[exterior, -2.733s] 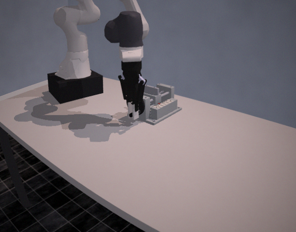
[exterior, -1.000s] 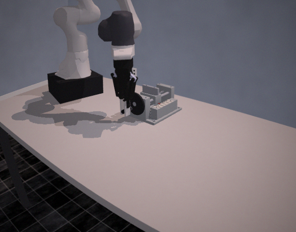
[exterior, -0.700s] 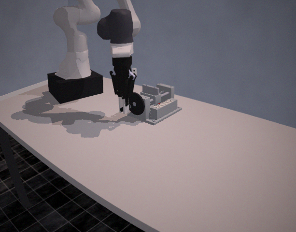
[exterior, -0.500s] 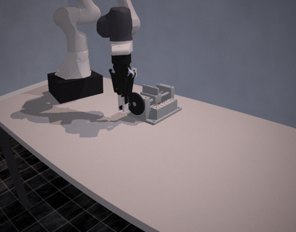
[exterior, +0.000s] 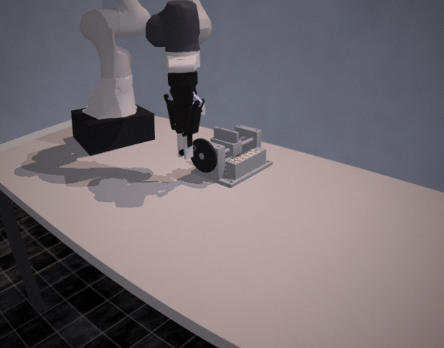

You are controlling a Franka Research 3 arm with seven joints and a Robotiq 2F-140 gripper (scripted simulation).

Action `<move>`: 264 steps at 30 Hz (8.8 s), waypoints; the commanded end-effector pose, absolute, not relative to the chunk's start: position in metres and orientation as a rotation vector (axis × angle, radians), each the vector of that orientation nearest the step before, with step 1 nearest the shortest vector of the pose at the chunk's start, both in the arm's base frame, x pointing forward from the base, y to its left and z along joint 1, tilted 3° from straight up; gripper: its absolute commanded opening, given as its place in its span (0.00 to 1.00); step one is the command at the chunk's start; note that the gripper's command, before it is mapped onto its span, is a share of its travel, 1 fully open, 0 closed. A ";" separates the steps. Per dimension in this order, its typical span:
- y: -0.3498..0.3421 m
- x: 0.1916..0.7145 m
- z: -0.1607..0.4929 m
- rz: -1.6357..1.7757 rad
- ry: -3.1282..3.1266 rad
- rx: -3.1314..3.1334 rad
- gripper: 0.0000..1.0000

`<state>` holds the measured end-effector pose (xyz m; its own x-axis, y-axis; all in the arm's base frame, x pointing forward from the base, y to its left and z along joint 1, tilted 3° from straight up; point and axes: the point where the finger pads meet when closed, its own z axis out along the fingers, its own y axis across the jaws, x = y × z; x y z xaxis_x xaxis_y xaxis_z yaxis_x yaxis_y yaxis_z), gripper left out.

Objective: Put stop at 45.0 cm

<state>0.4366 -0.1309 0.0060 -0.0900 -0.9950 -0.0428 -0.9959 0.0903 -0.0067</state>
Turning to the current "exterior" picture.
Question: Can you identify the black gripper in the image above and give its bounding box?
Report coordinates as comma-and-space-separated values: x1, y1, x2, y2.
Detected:
164, 71, 205, 160

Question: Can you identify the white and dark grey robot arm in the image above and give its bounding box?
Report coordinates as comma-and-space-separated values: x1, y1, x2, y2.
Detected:
80, 0, 212, 120

